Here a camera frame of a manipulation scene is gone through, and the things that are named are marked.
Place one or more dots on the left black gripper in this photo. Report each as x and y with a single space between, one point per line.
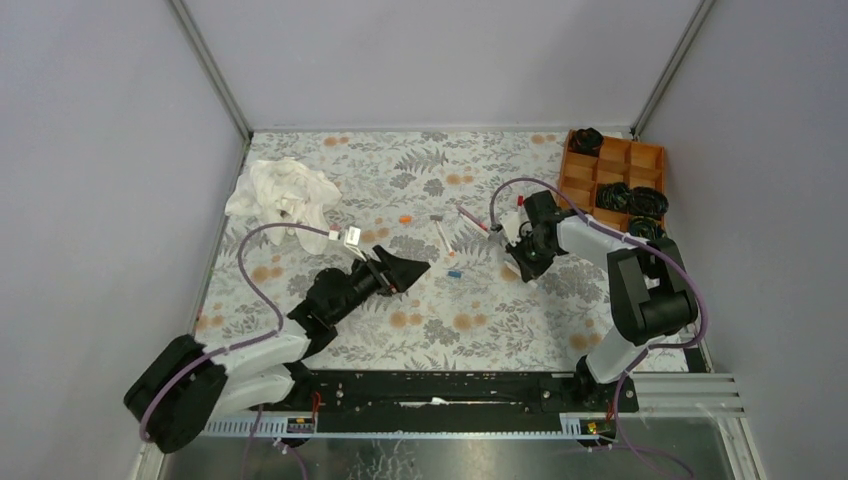
393 274

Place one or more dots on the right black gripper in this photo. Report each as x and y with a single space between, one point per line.
530 271

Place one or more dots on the white pen orange tip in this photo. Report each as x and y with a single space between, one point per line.
438 222

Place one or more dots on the white pen blue tip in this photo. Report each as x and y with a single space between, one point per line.
512 272

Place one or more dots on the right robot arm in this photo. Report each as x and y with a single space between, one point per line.
651 296

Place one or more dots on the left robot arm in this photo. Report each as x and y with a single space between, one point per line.
191 382

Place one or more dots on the pink red pen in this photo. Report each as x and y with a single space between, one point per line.
477 224

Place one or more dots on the floral table mat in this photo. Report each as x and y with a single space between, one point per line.
479 321

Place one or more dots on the orange compartment tray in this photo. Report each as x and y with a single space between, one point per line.
618 182

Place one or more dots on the white crumpled cloth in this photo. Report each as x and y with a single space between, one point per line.
285 191

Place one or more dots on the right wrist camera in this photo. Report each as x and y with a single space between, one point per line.
510 226

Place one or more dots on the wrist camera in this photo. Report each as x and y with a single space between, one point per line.
510 226
348 238

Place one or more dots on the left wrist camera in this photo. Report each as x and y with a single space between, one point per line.
348 238

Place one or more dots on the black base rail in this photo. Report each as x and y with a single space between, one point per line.
441 402

